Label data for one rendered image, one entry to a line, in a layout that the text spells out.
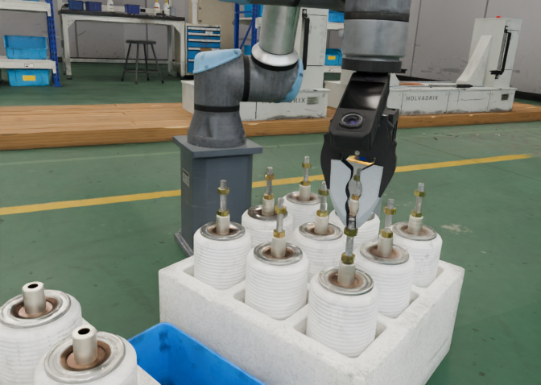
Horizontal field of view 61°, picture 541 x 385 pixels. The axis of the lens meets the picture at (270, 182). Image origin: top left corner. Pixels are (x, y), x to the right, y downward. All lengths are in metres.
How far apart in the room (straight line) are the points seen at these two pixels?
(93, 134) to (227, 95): 1.44
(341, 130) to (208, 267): 0.37
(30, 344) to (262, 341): 0.29
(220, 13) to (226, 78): 5.96
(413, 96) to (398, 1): 2.94
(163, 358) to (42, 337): 0.29
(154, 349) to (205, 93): 0.61
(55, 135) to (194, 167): 1.42
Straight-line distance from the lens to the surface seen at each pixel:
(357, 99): 0.52
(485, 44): 4.24
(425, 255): 0.81
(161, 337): 0.79
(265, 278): 0.67
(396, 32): 0.55
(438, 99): 3.66
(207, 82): 1.13
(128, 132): 2.51
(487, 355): 1.03
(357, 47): 0.55
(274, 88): 1.14
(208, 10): 7.01
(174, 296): 0.80
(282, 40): 1.10
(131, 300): 1.08
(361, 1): 0.55
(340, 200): 0.59
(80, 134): 2.49
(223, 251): 0.74
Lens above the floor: 0.56
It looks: 17 degrees down
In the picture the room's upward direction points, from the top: 3 degrees clockwise
